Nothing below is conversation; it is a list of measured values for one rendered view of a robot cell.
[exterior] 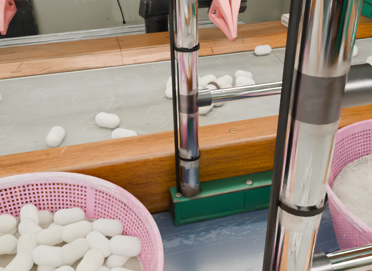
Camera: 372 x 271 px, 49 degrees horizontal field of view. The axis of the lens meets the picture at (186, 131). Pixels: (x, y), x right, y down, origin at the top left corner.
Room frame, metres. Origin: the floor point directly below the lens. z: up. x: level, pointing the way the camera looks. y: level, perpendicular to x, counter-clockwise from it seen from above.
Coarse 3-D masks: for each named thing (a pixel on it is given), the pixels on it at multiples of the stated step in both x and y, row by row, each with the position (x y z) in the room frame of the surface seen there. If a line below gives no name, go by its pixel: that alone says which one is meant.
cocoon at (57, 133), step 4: (52, 128) 0.48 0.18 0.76; (56, 128) 0.48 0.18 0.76; (60, 128) 0.48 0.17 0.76; (52, 132) 0.47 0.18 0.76; (56, 132) 0.47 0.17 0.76; (60, 132) 0.48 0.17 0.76; (64, 132) 0.48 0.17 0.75; (48, 136) 0.46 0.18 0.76; (52, 136) 0.46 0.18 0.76; (56, 136) 0.46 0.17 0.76; (60, 136) 0.47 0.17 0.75; (48, 140) 0.46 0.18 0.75; (52, 140) 0.46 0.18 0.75; (56, 140) 0.46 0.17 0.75; (60, 140) 0.47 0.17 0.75; (48, 144) 0.46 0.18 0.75; (52, 144) 0.46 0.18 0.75; (56, 144) 0.46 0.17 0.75
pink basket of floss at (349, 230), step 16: (352, 128) 0.45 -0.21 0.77; (368, 128) 0.46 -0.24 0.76; (336, 144) 0.42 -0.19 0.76; (352, 144) 0.44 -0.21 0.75; (368, 144) 0.45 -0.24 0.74; (336, 160) 0.42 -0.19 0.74; (352, 160) 0.44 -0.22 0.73; (336, 208) 0.30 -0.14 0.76; (336, 224) 0.33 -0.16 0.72; (352, 224) 0.28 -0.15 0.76; (352, 240) 0.29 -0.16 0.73; (368, 240) 0.27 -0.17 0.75
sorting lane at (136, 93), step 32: (160, 64) 0.75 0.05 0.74; (224, 64) 0.74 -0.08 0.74; (256, 64) 0.74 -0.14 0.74; (32, 96) 0.62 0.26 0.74; (64, 96) 0.62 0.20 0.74; (96, 96) 0.62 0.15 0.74; (128, 96) 0.61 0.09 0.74; (160, 96) 0.61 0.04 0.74; (0, 128) 0.52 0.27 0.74; (32, 128) 0.52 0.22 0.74; (64, 128) 0.52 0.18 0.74; (96, 128) 0.51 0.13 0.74; (128, 128) 0.51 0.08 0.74; (160, 128) 0.51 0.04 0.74
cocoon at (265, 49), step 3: (261, 45) 0.79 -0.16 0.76; (264, 45) 0.79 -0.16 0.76; (267, 45) 0.79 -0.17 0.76; (255, 48) 0.79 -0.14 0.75; (258, 48) 0.78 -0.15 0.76; (261, 48) 0.78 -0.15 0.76; (264, 48) 0.78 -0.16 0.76; (267, 48) 0.78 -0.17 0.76; (270, 48) 0.79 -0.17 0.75; (255, 51) 0.78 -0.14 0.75; (258, 51) 0.78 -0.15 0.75; (261, 51) 0.78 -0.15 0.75; (264, 51) 0.78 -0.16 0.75; (267, 51) 0.78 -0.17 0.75; (270, 51) 0.79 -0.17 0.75; (258, 54) 0.78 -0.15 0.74; (261, 54) 0.78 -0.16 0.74; (264, 54) 0.78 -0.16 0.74
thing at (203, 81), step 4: (204, 76) 0.64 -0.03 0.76; (208, 76) 0.64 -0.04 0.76; (212, 76) 0.64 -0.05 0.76; (200, 80) 0.63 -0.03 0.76; (204, 80) 0.63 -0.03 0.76; (208, 80) 0.63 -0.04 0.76; (212, 80) 0.64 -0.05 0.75; (200, 84) 0.63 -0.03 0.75; (204, 84) 0.63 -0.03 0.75; (204, 88) 0.63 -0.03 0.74
